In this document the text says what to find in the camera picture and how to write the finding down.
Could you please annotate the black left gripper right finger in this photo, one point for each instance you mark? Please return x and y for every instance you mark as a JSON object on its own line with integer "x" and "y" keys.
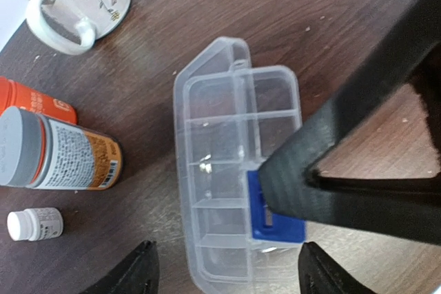
{"x": 318, "y": 272}

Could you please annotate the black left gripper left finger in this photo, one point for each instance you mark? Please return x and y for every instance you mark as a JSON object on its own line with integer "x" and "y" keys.
{"x": 138, "y": 272}

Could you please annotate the clear plastic pill organizer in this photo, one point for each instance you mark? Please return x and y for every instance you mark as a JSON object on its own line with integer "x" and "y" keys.
{"x": 229, "y": 118}

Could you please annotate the small white pill bottle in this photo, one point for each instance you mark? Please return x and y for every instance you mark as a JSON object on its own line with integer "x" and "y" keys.
{"x": 35, "y": 224}

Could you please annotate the grey-capped orange label bottle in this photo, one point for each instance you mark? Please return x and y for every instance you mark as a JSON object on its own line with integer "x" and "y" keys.
{"x": 38, "y": 152}

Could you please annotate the orange pill bottle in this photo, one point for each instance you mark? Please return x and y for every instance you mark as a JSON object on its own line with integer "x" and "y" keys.
{"x": 14, "y": 94}

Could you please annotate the yellow-lined patterned mug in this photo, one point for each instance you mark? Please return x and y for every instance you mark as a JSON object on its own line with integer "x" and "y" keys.
{"x": 73, "y": 26}

